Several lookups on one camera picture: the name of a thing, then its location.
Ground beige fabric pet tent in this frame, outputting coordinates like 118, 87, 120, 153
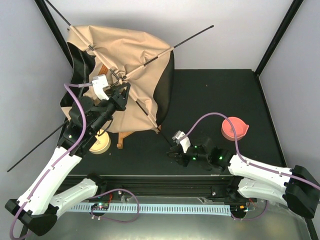
67, 25, 175, 133

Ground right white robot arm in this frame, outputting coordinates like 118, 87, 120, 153
167, 137, 320, 219

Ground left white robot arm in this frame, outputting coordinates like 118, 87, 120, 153
5, 83, 131, 240

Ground yellow pet bowl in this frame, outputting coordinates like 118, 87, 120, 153
89, 129, 111, 155

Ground pink pet bowl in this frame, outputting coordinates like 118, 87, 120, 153
221, 116, 250, 142

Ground wooden bowl stand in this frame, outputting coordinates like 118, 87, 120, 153
116, 131, 135, 150

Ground small green circuit board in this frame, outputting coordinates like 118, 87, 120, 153
91, 202, 109, 211

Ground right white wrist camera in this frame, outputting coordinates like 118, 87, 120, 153
172, 130, 191, 153

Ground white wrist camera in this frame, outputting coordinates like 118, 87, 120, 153
91, 74, 109, 101
172, 130, 191, 153

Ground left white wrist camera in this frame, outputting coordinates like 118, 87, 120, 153
91, 74, 109, 101

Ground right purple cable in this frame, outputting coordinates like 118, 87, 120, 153
181, 112, 320, 193

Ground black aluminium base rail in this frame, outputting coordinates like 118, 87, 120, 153
62, 174, 301, 203

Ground light blue slotted cable duct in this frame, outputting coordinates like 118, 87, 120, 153
68, 202, 231, 217

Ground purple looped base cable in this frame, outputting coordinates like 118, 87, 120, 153
90, 188, 141, 222

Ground left black frame post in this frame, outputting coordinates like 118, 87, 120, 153
34, 0, 73, 67

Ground black frame post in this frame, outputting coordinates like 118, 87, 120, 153
34, 0, 73, 67
254, 0, 304, 77

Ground right black frame post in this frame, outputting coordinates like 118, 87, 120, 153
254, 0, 304, 77

